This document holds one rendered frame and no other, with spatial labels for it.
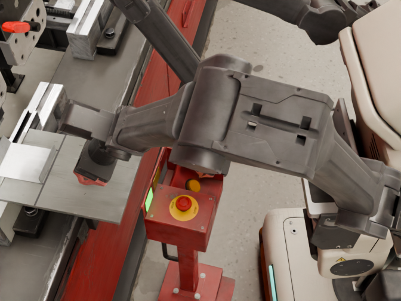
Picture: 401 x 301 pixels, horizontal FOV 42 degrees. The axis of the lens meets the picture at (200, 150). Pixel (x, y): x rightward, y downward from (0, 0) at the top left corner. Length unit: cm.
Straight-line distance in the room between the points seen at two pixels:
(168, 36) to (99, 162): 26
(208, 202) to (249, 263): 81
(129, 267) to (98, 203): 99
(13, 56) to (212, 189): 64
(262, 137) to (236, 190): 177
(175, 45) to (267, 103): 55
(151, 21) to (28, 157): 41
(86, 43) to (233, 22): 154
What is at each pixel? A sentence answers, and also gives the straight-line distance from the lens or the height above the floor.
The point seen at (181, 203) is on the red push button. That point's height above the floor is 81.
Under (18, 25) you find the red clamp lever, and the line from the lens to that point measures 98.
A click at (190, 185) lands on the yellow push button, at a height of 73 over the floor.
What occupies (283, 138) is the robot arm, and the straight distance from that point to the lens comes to 47.
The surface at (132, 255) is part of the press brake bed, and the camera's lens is 206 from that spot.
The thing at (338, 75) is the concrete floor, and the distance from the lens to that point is 270.
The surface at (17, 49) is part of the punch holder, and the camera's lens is 106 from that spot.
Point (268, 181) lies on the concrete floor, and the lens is 227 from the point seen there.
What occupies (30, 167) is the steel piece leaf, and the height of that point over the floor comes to 100.
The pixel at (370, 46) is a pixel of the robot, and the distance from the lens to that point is 89.
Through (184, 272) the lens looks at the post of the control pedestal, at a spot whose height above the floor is 29.
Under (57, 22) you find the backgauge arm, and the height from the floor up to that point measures 85.
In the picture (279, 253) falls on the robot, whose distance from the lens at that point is 182.
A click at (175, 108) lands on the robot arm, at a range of 54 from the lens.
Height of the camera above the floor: 193
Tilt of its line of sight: 56 degrees down
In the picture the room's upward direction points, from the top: straight up
